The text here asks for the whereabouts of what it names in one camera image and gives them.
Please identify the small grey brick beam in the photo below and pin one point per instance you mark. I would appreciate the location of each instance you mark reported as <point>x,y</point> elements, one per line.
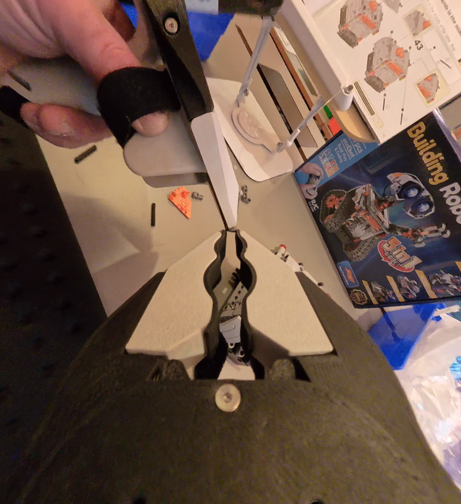
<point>230,303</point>

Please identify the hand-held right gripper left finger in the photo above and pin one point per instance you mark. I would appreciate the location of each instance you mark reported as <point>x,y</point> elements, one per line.
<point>175,315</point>

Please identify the white book stand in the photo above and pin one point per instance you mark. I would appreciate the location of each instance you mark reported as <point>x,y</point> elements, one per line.
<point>250,134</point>

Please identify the orange brick panel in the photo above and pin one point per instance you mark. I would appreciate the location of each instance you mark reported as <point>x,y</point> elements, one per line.
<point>181,201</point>

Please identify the grey brick beam with holes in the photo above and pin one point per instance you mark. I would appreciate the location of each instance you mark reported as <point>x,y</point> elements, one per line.
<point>246,194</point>

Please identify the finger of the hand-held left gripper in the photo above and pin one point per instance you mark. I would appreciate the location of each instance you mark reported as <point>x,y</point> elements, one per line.
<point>218,165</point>

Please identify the small grey brick connector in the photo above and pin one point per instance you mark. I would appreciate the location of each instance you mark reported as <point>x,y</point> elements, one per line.
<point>197,194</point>

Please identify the person's left hand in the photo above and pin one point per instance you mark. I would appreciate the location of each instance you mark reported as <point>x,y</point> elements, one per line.
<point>49,31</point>

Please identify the clear plastic bags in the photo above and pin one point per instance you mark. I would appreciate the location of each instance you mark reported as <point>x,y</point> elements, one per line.
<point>443,409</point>

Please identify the printed instruction booklet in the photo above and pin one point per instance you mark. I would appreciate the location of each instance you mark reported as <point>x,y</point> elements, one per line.
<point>388,55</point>

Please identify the black pin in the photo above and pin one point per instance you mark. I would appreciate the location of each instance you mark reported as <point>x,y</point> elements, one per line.
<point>85,153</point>

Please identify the blue plastic bin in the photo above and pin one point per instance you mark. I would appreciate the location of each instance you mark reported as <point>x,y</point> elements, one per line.
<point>396,331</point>

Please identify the black perforated armrest pad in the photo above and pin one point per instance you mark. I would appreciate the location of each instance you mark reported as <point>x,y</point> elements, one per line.
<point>26,276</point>

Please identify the black axle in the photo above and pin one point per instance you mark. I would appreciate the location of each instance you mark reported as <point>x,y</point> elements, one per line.
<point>152,214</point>

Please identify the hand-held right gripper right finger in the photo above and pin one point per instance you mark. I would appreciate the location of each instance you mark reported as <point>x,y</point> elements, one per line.
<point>289,315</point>

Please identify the dark robot kit box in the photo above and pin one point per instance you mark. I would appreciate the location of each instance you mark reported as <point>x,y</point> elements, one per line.
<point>396,220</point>

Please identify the grey orange toy brick assembly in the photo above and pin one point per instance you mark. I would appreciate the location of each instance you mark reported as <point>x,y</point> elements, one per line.
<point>285,253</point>

